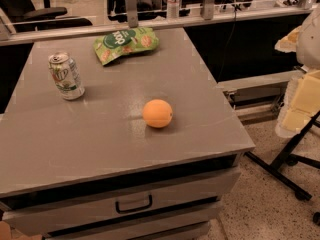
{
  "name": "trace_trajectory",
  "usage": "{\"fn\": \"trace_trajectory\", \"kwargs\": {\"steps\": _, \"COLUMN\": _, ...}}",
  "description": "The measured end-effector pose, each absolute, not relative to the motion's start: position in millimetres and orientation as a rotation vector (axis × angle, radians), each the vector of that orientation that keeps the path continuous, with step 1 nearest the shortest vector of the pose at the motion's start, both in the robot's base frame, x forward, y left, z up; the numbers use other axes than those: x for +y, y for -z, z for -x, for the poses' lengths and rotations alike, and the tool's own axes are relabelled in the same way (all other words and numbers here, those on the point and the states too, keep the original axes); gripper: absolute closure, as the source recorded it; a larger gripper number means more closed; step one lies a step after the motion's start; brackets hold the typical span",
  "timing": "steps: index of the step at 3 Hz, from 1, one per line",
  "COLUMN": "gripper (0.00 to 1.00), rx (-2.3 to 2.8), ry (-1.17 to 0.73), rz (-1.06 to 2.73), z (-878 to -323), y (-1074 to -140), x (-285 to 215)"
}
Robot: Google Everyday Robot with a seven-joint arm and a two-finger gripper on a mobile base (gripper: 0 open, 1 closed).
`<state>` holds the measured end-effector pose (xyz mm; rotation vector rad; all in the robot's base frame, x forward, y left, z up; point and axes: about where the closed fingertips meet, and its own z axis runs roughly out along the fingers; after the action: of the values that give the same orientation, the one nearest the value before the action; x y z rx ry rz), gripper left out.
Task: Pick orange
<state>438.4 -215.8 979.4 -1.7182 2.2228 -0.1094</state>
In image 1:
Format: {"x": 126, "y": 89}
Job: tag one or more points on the clear plastic water bottle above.
{"x": 173, "y": 9}

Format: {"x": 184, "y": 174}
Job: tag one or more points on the black office chair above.
{"x": 25, "y": 17}

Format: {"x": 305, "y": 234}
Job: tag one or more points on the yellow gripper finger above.
{"x": 287, "y": 44}
{"x": 301, "y": 103}

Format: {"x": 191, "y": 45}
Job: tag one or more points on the black drawer handle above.
{"x": 133, "y": 204}

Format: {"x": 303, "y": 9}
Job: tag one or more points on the grey drawer cabinet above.
{"x": 64, "y": 163}

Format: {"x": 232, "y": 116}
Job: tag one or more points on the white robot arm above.
{"x": 308, "y": 42}

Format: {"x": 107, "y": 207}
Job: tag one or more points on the black folding stand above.
{"x": 287, "y": 157}

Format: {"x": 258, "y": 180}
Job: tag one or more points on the orange fruit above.
{"x": 157, "y": 113}

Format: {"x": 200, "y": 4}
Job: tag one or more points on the green snack bag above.
{"x": 125, "y": 42}

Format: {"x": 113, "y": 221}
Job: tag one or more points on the green white soda can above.
{"x": 66, "y": 76}

